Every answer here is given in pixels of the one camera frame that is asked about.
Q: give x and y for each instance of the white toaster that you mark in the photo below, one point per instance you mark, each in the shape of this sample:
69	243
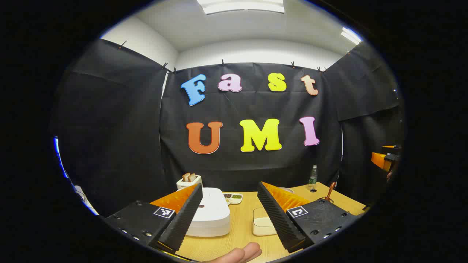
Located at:
182	183

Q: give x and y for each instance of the white round plate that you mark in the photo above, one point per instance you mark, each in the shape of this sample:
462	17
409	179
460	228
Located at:
288	190

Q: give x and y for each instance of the large ceiling light panel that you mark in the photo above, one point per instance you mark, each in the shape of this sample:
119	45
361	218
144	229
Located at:
241	5

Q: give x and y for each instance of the small ceiling light panel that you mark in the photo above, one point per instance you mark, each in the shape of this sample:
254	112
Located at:
351	35

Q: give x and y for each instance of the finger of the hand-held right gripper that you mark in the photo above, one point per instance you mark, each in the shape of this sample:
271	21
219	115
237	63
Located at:
378	159

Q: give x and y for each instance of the white divided bean dish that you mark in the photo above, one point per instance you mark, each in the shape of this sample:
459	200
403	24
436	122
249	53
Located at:
237	197

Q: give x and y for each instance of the green label water bottle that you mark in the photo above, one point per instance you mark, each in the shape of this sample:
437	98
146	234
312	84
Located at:
312	179

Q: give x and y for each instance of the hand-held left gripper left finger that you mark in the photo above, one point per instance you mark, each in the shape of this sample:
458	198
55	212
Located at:
184	219

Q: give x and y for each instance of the brown wooden spoon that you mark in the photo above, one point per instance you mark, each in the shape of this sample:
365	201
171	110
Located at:
331	190

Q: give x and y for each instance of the blue white sign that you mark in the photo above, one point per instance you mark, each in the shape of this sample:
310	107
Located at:
56	148

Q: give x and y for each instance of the toast bread slice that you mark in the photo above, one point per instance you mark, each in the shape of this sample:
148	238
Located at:
186	177
192	177

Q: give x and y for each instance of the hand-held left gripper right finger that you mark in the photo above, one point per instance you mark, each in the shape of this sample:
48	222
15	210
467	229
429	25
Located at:
278	219

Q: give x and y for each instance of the white rice cooker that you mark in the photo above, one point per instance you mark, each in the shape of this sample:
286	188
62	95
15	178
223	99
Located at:
214	215

